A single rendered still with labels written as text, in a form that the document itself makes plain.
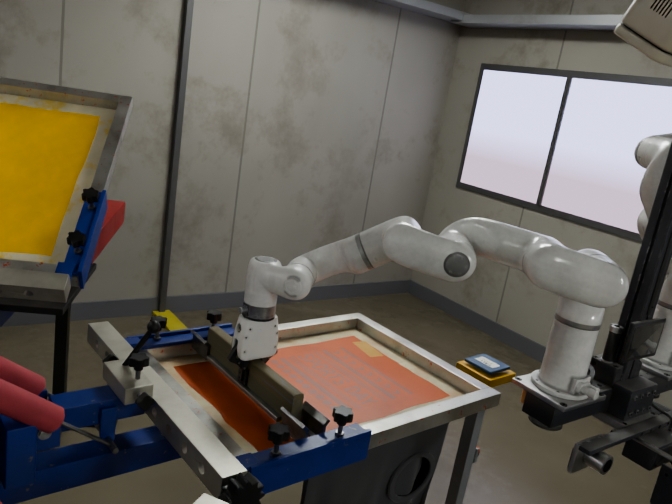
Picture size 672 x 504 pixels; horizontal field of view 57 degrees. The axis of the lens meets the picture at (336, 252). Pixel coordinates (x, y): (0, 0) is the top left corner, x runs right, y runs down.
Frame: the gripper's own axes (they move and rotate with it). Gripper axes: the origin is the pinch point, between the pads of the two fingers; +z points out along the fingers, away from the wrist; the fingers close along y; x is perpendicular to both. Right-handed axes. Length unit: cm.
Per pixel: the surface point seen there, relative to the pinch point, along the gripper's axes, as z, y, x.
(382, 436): 3.8, 16.7, -29.5
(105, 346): -1.7, -26.7, 21.2
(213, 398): 6.1, -7.6, 2.4
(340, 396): 5.9, 22.0, -8.8
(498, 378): 6, 75, -19
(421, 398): 5.8, 41.9, -18.2
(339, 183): 4, 240, 259
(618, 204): -25, 325, 78
